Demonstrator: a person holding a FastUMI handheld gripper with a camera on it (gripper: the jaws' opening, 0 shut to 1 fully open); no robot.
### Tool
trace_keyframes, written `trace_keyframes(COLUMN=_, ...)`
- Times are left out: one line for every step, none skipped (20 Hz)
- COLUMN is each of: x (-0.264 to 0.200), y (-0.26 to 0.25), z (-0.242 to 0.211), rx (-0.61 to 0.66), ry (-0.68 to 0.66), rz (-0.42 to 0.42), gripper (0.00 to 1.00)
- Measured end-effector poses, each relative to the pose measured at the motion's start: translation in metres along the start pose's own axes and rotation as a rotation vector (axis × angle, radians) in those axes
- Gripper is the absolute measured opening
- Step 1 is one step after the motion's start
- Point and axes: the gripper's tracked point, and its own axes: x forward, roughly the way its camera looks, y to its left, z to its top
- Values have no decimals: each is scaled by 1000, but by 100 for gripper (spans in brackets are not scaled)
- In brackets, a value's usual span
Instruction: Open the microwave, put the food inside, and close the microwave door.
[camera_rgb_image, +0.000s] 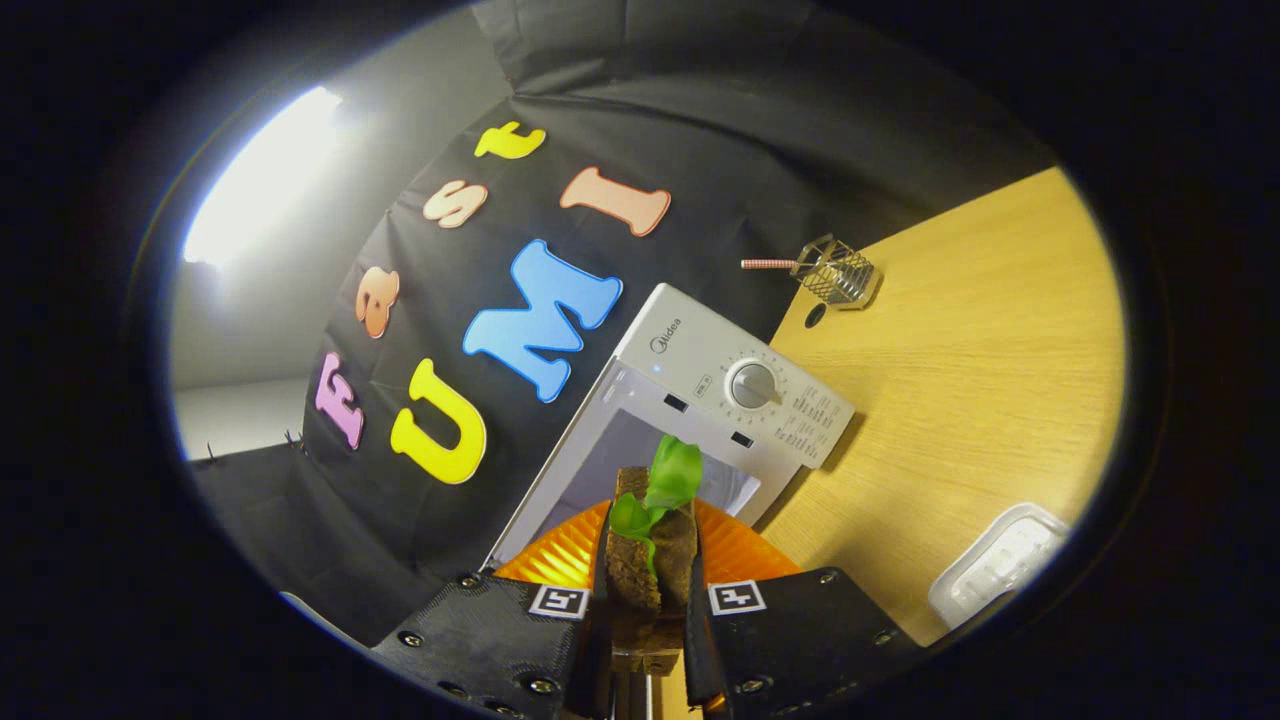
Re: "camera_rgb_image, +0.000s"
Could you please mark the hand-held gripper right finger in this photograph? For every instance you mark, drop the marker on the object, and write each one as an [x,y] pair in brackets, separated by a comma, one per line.
[700,660]

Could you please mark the white microwave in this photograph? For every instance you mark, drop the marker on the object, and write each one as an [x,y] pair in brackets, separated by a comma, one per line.
[700,340]

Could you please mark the pink striped straw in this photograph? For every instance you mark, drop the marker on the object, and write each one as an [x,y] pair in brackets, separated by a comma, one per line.
[765,264]

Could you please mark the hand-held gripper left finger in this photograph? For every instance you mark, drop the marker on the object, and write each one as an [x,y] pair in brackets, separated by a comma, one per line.
[598,650]

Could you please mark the white plastic tray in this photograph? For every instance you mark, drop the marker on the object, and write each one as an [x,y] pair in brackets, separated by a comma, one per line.
[1000,565]

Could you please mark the brown bread lettuce sandwich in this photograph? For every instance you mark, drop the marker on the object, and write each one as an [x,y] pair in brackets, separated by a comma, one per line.
[630,580]

